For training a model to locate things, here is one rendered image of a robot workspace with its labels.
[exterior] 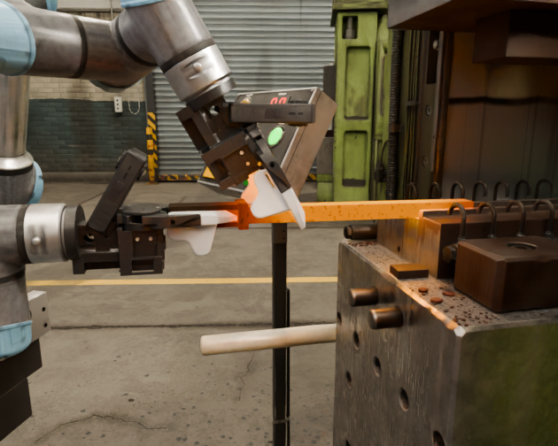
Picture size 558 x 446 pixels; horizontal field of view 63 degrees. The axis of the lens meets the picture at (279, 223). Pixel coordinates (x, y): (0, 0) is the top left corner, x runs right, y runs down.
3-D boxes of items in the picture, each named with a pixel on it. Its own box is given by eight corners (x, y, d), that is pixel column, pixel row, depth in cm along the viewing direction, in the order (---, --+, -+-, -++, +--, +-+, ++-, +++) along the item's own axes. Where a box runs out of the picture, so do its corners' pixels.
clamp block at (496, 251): (494, 314, 51) (500, 258, 50) (451, 288, 59) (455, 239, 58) (585, 305, 54) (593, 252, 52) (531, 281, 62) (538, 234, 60)
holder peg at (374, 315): (374, 333, 59) (375, 314, 59) (365, 324, 62) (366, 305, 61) (402, 330, 60) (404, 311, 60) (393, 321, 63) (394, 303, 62)
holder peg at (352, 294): (352, 310, 67) (352, 292, 66) (345, 303, 69) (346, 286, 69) (378, 307, 68) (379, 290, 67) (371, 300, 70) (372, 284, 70)
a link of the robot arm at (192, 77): (213, 49, 61) (219, 39, 53) (231, 80, 63) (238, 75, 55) (165, 77, 61) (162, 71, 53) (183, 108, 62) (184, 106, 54)
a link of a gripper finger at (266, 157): (280, 200, 60) (246, 147, 62) (291, 193, 60) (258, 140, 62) (279, 191, 56) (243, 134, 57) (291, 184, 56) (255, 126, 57)
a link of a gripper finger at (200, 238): (236, 250, 63) (168, 253, 62) (236, 209, 62) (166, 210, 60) (238, 257, 60) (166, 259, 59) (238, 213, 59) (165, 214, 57)
